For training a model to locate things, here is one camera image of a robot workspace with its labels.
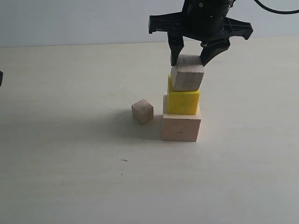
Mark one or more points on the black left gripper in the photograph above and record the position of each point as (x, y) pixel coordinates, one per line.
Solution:
(1, 77)

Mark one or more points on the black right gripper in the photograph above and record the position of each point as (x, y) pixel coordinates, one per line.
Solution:
(202, 20)

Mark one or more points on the medium natural wooden cube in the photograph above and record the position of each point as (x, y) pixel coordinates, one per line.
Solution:
(188, 73)

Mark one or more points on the yellow painted wooden cube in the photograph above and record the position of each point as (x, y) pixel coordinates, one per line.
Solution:
(182, 102)

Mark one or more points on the large natural wooden cube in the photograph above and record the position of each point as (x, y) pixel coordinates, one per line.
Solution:
(180, 127)

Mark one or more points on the small natural wooden cube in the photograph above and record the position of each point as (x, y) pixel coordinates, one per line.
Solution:
(142, 111)

